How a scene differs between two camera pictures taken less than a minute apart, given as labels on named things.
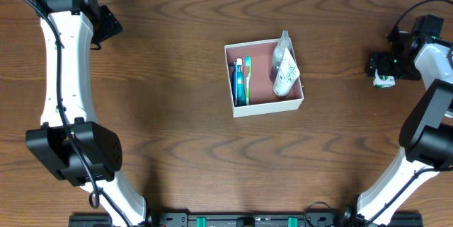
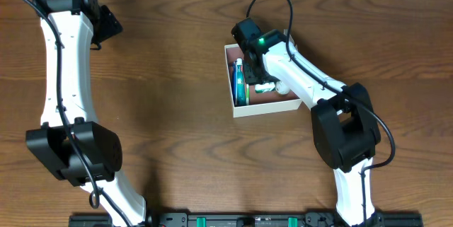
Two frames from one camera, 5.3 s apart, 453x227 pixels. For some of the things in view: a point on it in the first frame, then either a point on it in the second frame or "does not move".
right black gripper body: [372, 64] -> [255, 70]
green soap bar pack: [383, 81] -> [265, 87]
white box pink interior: [262, 100] does not move
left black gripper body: [109, 24] does not move
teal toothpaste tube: [241, 83] does not move
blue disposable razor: [234, 80] does not move
